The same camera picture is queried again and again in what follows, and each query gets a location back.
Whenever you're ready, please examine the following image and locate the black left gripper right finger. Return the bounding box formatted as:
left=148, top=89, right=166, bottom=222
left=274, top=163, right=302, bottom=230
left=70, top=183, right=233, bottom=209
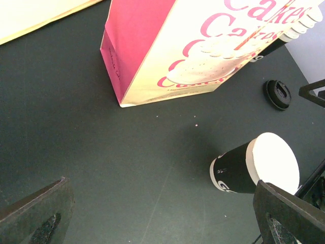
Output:
left=253, top=180, right=324, bottom=243

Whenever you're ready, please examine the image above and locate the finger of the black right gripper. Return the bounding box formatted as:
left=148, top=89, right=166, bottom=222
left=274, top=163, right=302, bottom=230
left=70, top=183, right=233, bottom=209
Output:
left=299, top=79, right=325, bottom=108
left=295, top=160, right=324, bottom=203

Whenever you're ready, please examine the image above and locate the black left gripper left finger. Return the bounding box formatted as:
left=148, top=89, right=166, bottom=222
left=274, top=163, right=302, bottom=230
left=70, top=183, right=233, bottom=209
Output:
left=1, top=177, right=75, bottom=243

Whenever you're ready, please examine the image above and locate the black cup lid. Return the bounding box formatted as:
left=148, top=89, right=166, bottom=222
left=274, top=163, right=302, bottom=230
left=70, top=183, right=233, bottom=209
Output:
left=263, top=80, right=292, bottom=111

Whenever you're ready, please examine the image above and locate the black paper coffee cup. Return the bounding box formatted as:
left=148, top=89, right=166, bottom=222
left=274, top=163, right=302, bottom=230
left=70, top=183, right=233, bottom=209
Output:
left=209, top=132, right=300, bottom=195

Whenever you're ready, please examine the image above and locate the stack of paper cups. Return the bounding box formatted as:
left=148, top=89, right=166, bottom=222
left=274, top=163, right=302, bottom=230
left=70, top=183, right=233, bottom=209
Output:
left=250, top=0, right=324, bottom=63

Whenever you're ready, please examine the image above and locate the cream cakes paper bag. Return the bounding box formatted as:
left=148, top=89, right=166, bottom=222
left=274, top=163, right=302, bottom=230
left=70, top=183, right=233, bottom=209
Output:
left=100, top=1, right=319, bottom=107

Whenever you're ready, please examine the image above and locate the plain brown paper bag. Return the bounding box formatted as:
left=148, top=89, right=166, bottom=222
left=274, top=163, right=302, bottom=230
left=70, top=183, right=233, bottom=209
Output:
left=1, top=0, right=99, bottom=44

